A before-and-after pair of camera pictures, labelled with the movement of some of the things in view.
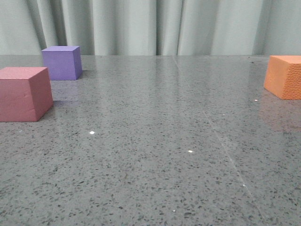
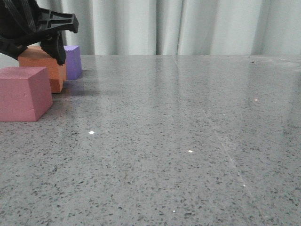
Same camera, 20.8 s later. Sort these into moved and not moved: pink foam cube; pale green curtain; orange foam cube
Moved: orange foam cube
Not moved: pink foam cube; pale green curtain
